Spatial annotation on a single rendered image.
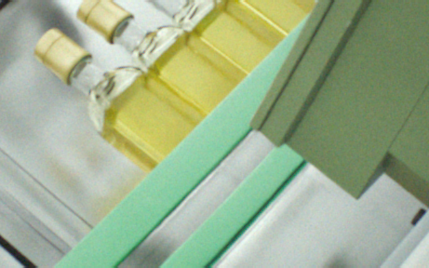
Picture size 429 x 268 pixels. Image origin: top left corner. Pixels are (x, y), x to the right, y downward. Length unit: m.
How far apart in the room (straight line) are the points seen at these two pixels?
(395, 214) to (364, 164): 0.38
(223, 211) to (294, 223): 0.06
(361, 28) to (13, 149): 0.75
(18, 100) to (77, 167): 0.10
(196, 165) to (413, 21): 0.44
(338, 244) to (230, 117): 0.14
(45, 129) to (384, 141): 0.74
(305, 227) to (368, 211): 0.05
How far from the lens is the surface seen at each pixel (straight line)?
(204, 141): 0.92
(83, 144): 1.21
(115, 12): 1.12
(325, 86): 0.52
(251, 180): 0.91
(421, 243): 0.18
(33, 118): 1.22
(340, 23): 0.50
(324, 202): 0.89
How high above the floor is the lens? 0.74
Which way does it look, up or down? 15 degrees up
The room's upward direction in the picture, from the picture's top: 52 degrees counter-clockwise
